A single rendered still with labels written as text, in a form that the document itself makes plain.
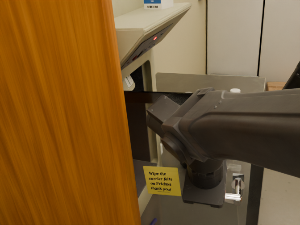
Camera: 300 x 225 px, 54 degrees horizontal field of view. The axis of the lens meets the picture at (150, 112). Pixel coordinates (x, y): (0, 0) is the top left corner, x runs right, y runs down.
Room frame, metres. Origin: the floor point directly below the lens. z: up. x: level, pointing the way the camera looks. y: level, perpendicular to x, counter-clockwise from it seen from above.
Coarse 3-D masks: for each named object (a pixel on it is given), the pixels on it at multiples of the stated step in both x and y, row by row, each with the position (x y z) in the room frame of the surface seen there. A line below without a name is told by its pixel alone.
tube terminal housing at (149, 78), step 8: (112, 0) 0.64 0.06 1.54; (120, 0) 0.67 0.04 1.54; (128, 0) 0.71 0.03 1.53; (136, 0) 0.75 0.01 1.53; (120, 8) 0.67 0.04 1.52; (128, 8) 0.71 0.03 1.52; (136, 8) 0.75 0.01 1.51; (152, 48) 0.82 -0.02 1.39; (144, 56) 0.77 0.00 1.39; (152, 56) 0.82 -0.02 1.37; (136, 64) 0.72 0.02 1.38; (144, 64) 0.83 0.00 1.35; (152, 64) 0.81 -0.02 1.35; (128, 72) 0.67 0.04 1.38; (144, 72) 0.82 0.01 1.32; (152, 72) 0.81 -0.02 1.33; (144, 80) 0.82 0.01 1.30; (152, 80) 0.80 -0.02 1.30; (144, 88) 0.81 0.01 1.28; (152, 88) 0.80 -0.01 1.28
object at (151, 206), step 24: (144, 96) 0.51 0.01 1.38; (168, 96) 0.49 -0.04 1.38; (144, 120) 0.51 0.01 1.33; (144, 144) 0.51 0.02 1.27; (240, 168) 0.45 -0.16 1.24; (144, 192) 0.52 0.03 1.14; (144, 216) 0.52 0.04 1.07; (168, 216) 0.50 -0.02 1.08; (192, 216) 0.48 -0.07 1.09; (216, 216) 0.46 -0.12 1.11; (240, 216) 0.45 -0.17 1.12
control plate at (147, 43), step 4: (168, 28) 0.71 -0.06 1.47; (160, 32) 0.63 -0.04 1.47; (164, 32) 0.70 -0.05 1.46; (152, 36) 0.58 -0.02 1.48; (160, 36) 0.69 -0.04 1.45; (148, 40) 0.57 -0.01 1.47; (152, 40) 0.62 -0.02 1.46; (156, 40) 0.69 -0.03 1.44; (144, 44) 0.57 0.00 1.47; (148, 44) 0.62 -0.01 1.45; (152, 44) 0.68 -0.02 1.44; (140, 48) 0.56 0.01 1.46; (144, 48) 0.61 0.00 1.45; (148, 48) 0.68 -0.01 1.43; (136, 52) 0.56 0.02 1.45; (140, 52) 0.61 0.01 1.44; (144, 52) 0.67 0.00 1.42; (132, 56) 0.55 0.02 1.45; (128, 60) 0.55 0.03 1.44; (124, 64) 0.55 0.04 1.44; (128, 64) 0.60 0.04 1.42
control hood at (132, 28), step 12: (132, 12) 0.69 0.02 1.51; (144, 12) 0.67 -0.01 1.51; (156, 12) 0.66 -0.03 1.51; (168, 12) 0.64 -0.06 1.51; (180, 12) 0.69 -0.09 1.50; (120, 24) 0.55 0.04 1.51; (132, 24) 0.54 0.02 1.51; (144, 24) 0.53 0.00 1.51; (156, 24) 0.54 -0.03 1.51; (168, 24) 0.65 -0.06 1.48; (120, 36) 0.51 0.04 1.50; (132, 36) 0.50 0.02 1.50; (144, 36) 0.50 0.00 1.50; (120, 48) 0.51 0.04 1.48; (132, 48) 0.50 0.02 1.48; (120, 60) 0.51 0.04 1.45
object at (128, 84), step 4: (128, 76) 0.73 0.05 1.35; (124, 80) 0.70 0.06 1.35; (128, 80) 0.71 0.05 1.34; (132, 80) 0.74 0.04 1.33; (124, 84) 0.69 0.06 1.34; (128, 84) 0.70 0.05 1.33; (132, 84) 0.72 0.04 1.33; (124, 88) 0.69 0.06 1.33; (128, 88) 0.70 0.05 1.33; (132, 88) 0.71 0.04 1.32
